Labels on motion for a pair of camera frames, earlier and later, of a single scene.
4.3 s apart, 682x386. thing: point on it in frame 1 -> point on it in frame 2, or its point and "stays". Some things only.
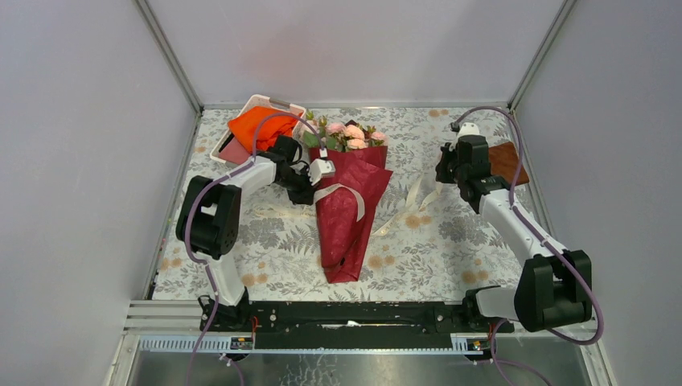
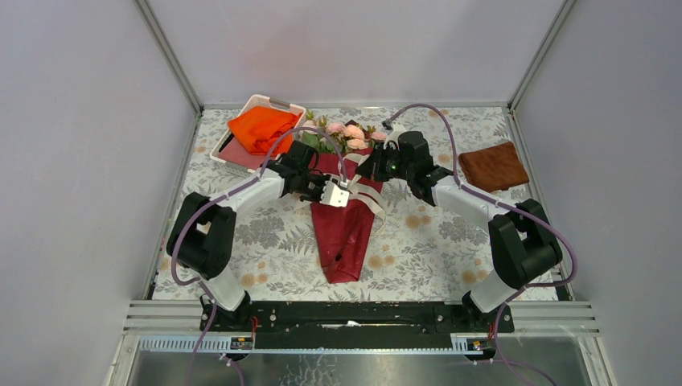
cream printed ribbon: [411, 210] -> [350, 178]
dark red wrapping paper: [341, 233] stays
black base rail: [352, 325] stays
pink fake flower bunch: [338, 137] stays
